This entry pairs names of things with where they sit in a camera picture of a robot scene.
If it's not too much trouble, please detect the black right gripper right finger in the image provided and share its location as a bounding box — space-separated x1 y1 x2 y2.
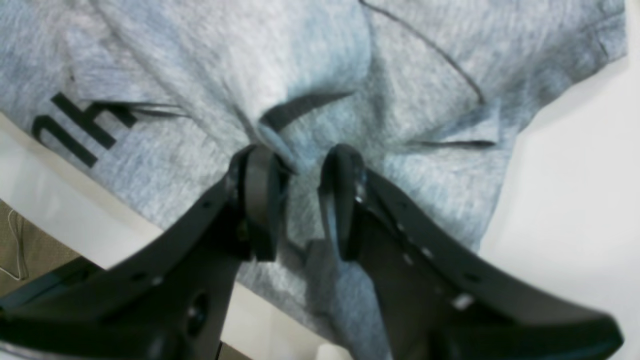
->
318 144 624 360

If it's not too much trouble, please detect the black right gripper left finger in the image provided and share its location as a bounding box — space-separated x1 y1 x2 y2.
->
1 145 287 360

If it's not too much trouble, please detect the grey T-shirt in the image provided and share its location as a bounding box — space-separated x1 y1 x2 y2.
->
0 0 627 360

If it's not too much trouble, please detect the aluminium table frame rail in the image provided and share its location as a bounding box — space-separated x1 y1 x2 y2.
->
0 256 105 310

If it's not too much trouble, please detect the white cable on floor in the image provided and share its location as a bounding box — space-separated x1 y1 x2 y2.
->
0 207 31 282

